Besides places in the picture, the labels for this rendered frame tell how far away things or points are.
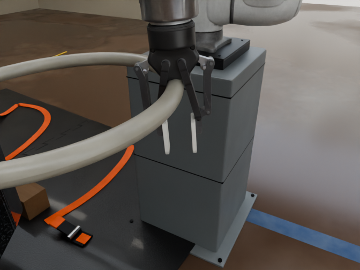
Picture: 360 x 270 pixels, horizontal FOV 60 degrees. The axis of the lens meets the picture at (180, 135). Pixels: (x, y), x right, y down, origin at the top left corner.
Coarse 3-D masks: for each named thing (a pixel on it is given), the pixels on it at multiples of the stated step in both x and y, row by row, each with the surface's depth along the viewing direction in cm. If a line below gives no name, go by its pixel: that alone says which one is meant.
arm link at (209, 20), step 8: (200, 0) 99; (208, 0) 98; (216, 0) 98; (224, 0) 98; (200, 8) 100; (208, 8) 100; (216, 8) 99; (224, 8) 99; (200, 16) 101; (208, 16) 101; (216, 16) 101; (224, 16) 101; (200, 24) 103; (208, 24) 103; (216, 24) 104; (224, 24) 105; (200, 32) 104; (208, 32) 105
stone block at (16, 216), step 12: (0, 156) 106; (0, 192) 103; (12, 192) 113; (0, 204) 105; (12, 204) 112; (0, 216) 106; (12, 216) 110; (0, 228) 107; (12, 228) 111; (0, 240) 109; (0, 252) 110
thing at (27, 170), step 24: (0, 72) 67; (24, 72) 70; (168, 96) 45; (144, 120) 40; (72, 144) 35; (96, 144) 36; (120, 144) 37; (0, 168) 33; (24, 168) 33; (48, 168) 33; (72, 168) 35
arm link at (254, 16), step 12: (240, 0) 97; (252, 0) 95; (264, 0) 94; (276, 0) 94; (288, 0) 94; (300, 0) 96; (240, 12) 99; (252, 12) 98; (264, 12) 97; (276, 12) 96; (288, 12) 97; (240, 24) 105; (252, 24) 103; (264, 24) 102; (276, 24) 102
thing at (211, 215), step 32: (256, 64) 114; (224, 96) 96; (256, 96) 127; (224, 128) 102; (160, 160) 124; (192, 160) 115; (224, 160) 109; (160, 192) 133; (192, 192) 123; (224, 192) 119; (160, 224) 144; (192, 224) 132; (224, 224) 134; (224, 256) 132
